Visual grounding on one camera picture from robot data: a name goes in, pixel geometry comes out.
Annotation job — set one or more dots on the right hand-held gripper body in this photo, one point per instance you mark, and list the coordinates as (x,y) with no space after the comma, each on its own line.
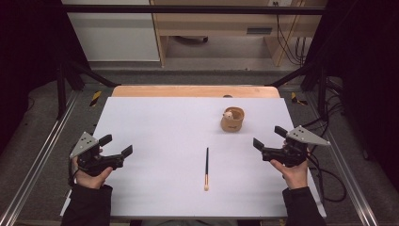
(291,155)

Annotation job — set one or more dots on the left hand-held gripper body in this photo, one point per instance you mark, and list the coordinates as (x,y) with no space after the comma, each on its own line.
(94,163)

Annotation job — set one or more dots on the person's left hand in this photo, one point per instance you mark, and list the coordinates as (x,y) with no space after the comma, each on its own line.
(91,181)

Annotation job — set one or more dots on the person's right hand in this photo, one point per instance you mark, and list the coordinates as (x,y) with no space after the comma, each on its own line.
(296,177)

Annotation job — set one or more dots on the tan wooden cup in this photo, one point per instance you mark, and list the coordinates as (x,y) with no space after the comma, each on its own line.
(233,125)

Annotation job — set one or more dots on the yellow black tape strip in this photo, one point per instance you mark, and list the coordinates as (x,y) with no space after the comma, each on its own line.
(95,98)
(296,99)

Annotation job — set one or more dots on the small cream figurine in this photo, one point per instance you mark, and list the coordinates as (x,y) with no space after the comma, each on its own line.
(228,114)

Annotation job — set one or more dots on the white table cover sheet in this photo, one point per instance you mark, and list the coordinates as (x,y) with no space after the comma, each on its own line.
(175,138)

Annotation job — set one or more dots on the black metal stand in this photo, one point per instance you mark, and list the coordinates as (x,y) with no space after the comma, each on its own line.
(61,94)
(320,91)

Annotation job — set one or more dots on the dark curtain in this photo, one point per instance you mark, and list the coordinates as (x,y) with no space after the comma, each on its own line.
(367,78)
(31,47)

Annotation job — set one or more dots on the white cabinet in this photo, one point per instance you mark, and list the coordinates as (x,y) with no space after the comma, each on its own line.
(116,37)

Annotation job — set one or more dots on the light wooden desk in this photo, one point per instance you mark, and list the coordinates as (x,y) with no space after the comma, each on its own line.
(219,22)

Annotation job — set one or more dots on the black metal crossbar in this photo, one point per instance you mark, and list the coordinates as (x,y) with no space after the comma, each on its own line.
(188,9)

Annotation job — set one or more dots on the aluminium rail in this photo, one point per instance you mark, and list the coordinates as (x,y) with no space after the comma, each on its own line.
(351,175)
(40,157)

